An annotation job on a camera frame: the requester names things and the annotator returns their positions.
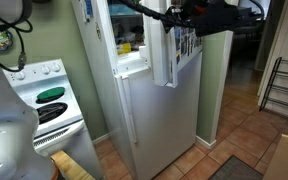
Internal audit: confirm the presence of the black metal shoe rack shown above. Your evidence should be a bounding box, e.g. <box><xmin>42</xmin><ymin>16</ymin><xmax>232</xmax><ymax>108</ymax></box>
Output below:
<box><xmin>258</xmin><ymin>56</ymin><xmax>288</xmax><ymax>113</ymax></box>

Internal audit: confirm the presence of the pale frozen food bag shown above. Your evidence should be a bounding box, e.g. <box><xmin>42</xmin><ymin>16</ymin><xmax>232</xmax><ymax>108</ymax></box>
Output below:
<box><xmin>122</xmin><ymin>30</ymin><xmax>145</xmax><ymax>45</ymax></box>

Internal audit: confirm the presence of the blue rectangular magnet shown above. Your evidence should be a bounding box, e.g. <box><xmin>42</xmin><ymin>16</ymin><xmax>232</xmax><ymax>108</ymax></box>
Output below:
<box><xmin>85</xmin><ymin>0</ymin><xmax>94</xmax><ymax>17</ymax></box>

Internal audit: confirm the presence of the grey door mat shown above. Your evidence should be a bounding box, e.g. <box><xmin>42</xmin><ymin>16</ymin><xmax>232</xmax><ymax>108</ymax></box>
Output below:
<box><xmin>207</xmin><ymin>154</ymin><xmax>263</xmax><ymax>180</ymax></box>

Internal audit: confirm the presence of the teal frozen food package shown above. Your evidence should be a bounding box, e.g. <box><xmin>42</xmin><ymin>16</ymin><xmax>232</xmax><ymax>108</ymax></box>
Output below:
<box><xmin>108</xmin><ymin>3</ymin><xmax>139</xmax><ymax>17</ymax></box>

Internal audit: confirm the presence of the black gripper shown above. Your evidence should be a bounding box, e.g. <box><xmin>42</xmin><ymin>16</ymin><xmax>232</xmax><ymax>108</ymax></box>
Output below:
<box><xmin>170</xmin><ymin>5</ymin><xmax>199</xmax><ymax>30</ymax></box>

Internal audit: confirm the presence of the white fridge main door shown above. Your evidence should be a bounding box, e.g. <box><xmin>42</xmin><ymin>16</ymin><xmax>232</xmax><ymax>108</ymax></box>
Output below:
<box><xmin>113</xmin><ymin>51</ymin><xmax>203</xmax><ymax>180</ymax></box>

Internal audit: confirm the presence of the white fridge body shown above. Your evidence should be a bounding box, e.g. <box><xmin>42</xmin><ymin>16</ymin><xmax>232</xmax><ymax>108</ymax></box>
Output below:
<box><xmin>71</xmin><ymin>0</ymin><xmax>203</xmax><ymax>180</ymax></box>

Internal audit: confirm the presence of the green quilted pot holder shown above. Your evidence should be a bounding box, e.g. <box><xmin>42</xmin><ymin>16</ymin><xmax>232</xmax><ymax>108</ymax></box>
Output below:
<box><xmin>36</xmin><ymin>86</ymin><xmax>67</xmax><ymax>103</ymax></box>

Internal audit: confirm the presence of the light wooden table top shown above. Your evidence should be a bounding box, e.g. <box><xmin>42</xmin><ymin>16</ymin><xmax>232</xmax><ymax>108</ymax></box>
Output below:
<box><xmin>50</xmin><ymin>149</ymin><xmax>97</xmax><ymax>180</ymax></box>

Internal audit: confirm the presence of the white fridge door handle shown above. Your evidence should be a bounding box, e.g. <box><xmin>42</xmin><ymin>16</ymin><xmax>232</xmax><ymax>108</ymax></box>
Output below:
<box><xmin>119</xmin><ymin>75</ymin><xmax>139</xmax><ymax>144</ymax></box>

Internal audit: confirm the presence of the white electric stove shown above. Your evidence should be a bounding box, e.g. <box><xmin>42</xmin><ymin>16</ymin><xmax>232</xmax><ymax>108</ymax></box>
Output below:
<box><xmin>2</xmin><ymin>59</ymin><xmax>105</xmax><ymax>180</ymax></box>

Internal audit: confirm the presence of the gold bottle opener magnet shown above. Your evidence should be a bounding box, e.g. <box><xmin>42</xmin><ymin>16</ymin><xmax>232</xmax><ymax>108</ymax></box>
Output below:
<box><xmin>95</xmin><ymin>22</ymin><xmax>102</xmax><ymax>40</ymax></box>

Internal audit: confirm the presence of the photo fridge magnet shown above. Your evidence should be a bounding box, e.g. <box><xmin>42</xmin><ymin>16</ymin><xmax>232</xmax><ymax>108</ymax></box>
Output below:
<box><xmin>175</xmin><ymin>49</ymin><xmax>182</xmax><ymax>65</ymax></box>
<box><xmin>174</xmin><ymin>27</ymin><xmax>182</xmax><ymax>44</ymax></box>

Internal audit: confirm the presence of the brown cardboard box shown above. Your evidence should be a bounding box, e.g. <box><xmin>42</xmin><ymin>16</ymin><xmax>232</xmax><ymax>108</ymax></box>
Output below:
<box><xmin>262</xmin><ymin>133</ymin><xmax>288</xmax><ymax>180</ymax></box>

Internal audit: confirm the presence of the yellow food box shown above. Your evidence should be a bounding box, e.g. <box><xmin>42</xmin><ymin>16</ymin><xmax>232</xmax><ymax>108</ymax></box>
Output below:
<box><xmin>116</xmin><ymin>42</ymin><xmax>132</xmax><ymax>56</ymax></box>

